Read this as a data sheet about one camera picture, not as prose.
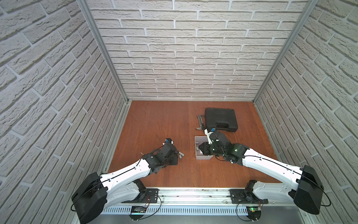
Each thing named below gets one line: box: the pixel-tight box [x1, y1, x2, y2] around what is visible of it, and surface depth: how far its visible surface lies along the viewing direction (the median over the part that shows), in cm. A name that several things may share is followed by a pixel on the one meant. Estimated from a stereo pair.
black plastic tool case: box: [204, 107, 239, 133], surface depth 103 cm
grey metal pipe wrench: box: [195, 114, 205, 131], surface depth 108 cm
